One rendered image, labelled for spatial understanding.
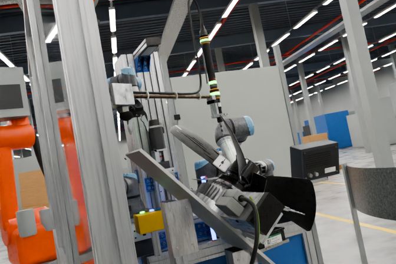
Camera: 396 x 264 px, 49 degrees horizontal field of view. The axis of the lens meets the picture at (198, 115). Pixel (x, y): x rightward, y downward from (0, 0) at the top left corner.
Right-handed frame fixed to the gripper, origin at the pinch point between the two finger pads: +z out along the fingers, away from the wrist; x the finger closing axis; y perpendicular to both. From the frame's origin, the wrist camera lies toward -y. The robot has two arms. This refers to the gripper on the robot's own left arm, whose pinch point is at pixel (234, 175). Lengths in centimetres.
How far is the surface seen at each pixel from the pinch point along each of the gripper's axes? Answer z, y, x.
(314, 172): -59, 19, 7
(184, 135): 28.0, -7.2, -21.1
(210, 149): 20.4, 0.3, -14.0
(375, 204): -186, 24, 50
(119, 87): 75, 1, -39
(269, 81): -205, -64, -61
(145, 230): 20.9, -39.5, 22.2
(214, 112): 15.3, 1.2, -29.7
